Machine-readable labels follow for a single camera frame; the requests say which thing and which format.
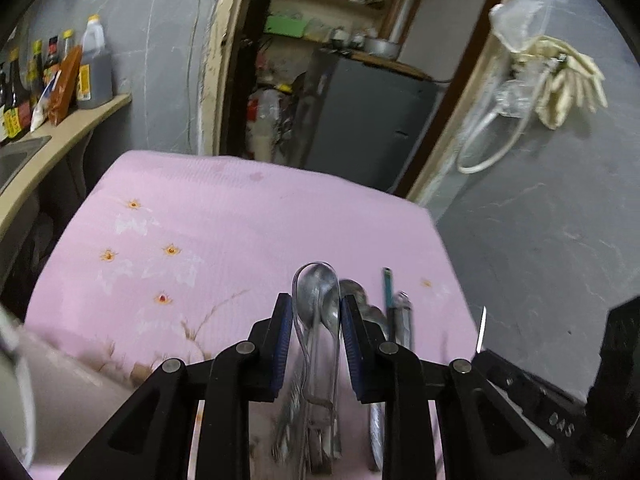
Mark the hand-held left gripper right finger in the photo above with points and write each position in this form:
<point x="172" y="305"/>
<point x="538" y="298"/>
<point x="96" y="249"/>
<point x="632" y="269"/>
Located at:
<point x="350" y="340"/>

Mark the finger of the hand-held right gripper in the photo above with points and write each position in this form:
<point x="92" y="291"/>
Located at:
<point x="510" y="382"/>

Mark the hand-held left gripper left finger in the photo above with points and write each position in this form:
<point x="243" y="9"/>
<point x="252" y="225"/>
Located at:
<point x="281" y="340"/>

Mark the metal spoon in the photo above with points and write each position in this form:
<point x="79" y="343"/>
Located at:
<point x="327" y="310"/>

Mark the thin white strip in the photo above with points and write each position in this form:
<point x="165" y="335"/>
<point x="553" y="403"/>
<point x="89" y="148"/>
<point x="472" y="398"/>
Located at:
<point x="482" y="330"/>

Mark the pink embroidered tablecloth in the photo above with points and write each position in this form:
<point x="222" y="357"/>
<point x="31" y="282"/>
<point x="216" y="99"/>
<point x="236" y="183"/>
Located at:
<point x="225" y="220"/>

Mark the grey cabinet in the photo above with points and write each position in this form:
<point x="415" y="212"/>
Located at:
<point x="365" y="120"/>

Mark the white plastic bottle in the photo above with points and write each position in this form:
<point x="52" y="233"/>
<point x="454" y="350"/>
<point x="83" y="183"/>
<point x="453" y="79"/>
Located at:
<point x="262" y="120"/>

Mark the white gloves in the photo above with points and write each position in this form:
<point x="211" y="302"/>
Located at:
<point x="570" y="80"/>

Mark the metal pot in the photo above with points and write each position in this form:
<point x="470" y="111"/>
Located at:
<point x="381" y="48"/>

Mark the beige kitchen counter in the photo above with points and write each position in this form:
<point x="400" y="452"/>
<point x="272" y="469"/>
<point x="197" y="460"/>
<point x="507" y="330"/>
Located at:
<point x="75" y="127"/>

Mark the green box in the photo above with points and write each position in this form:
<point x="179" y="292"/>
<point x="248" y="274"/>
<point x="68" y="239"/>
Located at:
<point x="285" y="27"/>

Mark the steel sink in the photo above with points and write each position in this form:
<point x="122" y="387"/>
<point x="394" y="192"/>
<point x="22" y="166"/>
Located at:
<point x="20" y="160"/>

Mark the large dark liquid jug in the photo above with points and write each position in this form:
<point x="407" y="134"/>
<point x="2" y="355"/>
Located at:
<point x="94" y="70"/>

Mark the white packet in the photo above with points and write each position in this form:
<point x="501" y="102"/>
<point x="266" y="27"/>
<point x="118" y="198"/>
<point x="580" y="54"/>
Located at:
<point x="42" y="110"/>

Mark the orange-brown packet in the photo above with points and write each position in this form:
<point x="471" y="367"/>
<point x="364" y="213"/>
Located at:
<point x="65" y="87"/>

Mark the grey pipe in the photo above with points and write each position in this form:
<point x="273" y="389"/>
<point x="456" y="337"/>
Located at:
<point x="410" y="5"/>

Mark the clear plastic bag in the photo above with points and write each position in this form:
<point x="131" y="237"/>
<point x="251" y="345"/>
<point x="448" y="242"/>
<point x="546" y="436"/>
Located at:
<point x="515" y="25"/>

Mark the dark sauce bottle yellow label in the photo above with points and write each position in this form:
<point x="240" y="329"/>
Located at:
<point x="12" y="102"/>

